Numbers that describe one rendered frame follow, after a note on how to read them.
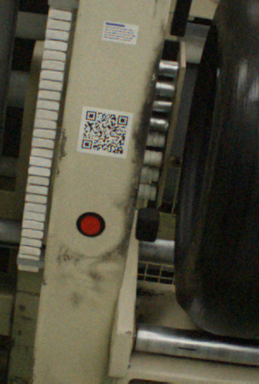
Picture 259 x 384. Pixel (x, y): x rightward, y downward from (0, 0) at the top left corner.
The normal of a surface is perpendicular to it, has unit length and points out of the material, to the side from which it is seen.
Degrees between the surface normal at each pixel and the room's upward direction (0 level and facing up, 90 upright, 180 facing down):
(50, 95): 90
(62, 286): 89
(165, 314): 0
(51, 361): 90
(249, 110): 64
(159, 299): 0
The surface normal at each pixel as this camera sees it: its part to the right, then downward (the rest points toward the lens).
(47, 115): -0.04, 0.46
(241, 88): -0.61, -0.31
